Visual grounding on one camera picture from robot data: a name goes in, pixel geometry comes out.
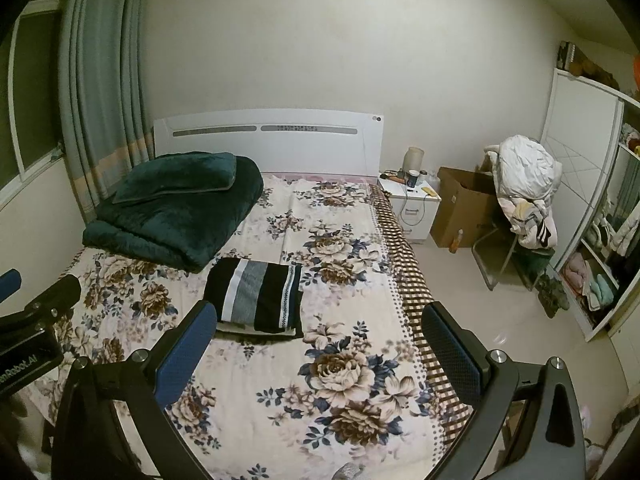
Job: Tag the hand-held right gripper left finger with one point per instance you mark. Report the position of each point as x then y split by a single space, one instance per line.
185 355

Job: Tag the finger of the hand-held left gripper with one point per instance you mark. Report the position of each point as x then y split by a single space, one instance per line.
55 292
9 285

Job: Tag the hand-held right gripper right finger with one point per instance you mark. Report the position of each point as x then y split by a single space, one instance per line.
452 355

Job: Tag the black grey white striped sweater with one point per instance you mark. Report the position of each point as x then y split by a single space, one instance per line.
260 295

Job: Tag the pink folded clothes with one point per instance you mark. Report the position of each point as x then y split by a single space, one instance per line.
575 272

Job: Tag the pile of clothes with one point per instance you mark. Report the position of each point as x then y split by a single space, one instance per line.
532 222

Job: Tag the light green folded clothes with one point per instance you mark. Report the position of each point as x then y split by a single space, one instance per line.
602 295

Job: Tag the brown checkered bed sheet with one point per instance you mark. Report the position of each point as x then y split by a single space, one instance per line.
415 280

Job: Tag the floral bed sheet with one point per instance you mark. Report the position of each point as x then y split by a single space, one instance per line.
280 385

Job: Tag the orange bottle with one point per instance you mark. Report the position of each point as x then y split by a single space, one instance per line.
457 242

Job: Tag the dark green quilt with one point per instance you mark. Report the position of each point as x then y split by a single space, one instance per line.
170 230

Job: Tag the white nightstand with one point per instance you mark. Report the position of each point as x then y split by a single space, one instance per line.
415 215

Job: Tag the cardboard box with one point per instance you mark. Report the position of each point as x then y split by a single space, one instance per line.
460 205

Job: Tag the dark green pillow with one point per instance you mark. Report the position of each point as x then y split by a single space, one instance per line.
175 175

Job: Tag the dark cup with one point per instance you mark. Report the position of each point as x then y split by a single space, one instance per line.
412 180

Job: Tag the window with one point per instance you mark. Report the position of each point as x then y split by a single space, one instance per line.
30 95

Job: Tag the beige jar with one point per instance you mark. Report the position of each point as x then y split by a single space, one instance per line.
413 159

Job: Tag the white padded jacket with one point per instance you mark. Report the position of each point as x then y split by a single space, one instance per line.
527 167

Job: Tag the grey green curtain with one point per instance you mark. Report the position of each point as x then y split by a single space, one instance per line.
100 85

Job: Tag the white bed headboard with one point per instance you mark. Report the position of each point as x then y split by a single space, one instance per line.
270 145

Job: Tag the white wardrobe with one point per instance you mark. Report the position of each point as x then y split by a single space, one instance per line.
580 160

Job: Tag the metal frame chair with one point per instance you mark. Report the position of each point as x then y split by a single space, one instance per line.
505 260

